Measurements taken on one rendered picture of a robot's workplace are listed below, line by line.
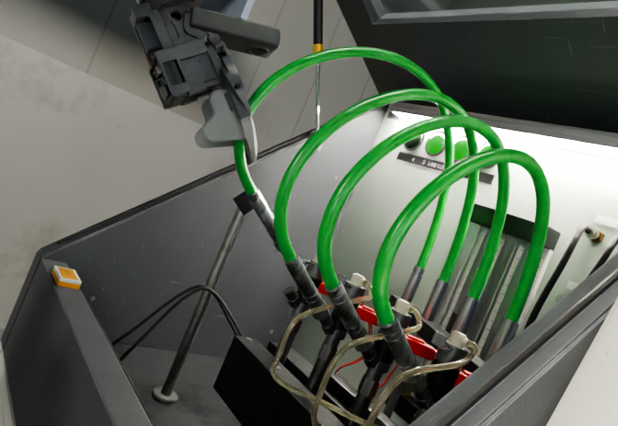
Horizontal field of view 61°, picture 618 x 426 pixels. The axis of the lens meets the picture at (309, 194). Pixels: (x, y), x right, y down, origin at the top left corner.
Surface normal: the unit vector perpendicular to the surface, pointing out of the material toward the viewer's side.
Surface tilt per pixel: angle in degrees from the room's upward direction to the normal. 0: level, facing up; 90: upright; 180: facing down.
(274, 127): 90
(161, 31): 77
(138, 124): 90
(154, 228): 90
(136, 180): 90
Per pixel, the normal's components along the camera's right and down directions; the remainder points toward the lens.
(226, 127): 0.37, -0.11
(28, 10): 0.62, 0.26
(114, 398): 0.39, -0.92
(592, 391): -0.63, -0.52
